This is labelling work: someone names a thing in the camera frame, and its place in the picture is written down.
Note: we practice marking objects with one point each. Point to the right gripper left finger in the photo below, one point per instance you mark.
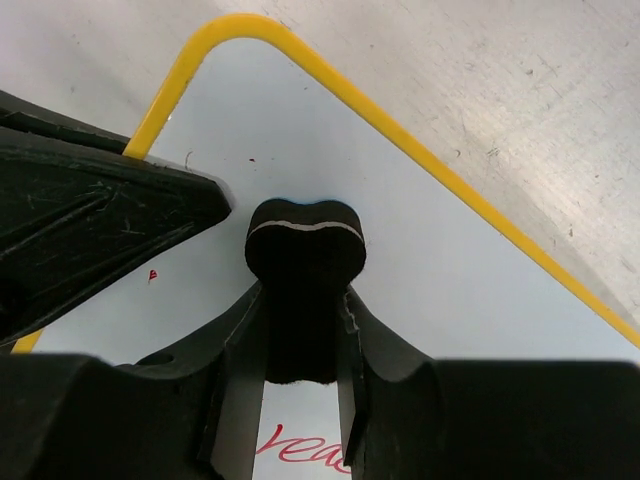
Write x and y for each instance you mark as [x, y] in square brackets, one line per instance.
[188, 411]

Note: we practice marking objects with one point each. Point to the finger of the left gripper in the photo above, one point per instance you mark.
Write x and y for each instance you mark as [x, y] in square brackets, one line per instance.
[77, 214]

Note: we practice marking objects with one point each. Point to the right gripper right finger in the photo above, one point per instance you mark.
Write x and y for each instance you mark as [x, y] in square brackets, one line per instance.
[405, 415]

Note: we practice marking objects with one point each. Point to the black bone-shaped eraser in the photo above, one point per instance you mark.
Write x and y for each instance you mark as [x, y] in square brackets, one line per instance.
[304, 256]

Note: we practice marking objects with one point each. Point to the yellow framed whiteboard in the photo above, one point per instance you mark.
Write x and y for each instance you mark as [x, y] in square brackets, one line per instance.
[248, 105]

